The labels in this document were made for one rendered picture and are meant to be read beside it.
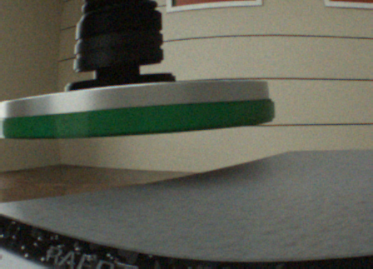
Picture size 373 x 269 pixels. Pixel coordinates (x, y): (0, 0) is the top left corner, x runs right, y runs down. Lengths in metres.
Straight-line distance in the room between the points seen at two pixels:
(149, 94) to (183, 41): 7.32
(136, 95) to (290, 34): 6.64
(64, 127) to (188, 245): 0.17
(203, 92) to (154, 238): 0.16
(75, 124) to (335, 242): 0.22
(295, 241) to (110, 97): 0.19
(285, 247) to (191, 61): 7.44
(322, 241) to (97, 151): 8.38
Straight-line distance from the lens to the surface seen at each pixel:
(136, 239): 0.24
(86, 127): 0.37
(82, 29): 0.46
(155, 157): 7.98
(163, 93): 0.38
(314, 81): 6.87
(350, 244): 0.19
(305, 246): 0.20
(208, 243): 0.22
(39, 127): 0.39
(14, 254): 0.26
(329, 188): 0.32
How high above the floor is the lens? 0.87
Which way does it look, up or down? 3 degrees down
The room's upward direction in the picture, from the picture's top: 3 degrees counter-clockwise
